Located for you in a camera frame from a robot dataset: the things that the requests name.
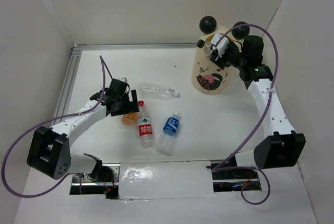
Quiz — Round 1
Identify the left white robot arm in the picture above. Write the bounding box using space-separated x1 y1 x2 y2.
27 78 139 182

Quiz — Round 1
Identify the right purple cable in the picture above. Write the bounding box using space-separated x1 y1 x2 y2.
206 23 279 205

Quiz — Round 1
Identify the orange juice bottle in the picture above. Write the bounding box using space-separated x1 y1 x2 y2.
121 113 137 126

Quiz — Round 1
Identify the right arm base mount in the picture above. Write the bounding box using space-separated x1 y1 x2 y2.
212 169 261 192

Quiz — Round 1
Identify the clear crushed plastic bottle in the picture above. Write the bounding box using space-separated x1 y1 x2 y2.
139 82 179 100

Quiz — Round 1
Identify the red label water bottle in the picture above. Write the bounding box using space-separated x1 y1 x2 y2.
137 100 154 148

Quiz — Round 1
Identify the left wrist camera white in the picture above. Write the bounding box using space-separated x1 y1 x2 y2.
117 77 129 87

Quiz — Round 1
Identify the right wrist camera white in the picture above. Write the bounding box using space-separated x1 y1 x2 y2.
204 33 230 57

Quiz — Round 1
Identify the small bottle black label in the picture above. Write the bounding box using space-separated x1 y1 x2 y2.
196 39 210 49

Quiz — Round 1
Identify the aluminium rail frame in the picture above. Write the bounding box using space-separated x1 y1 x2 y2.
52 43 259 120

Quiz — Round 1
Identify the blue label bottle white cap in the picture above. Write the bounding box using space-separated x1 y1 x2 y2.
156 112 181 156

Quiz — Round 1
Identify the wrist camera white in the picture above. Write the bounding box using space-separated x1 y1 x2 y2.
204 33 230 57
117 77 129 87

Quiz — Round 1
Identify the cream bin with black ears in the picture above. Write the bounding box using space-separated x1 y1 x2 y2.
191 16 250 95

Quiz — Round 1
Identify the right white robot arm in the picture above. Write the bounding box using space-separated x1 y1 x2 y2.
209 33 306 178

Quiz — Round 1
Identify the white tape sheet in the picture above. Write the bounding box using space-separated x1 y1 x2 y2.
118 161 214 199

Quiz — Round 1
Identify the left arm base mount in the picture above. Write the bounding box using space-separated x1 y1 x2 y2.
69 163 121 199

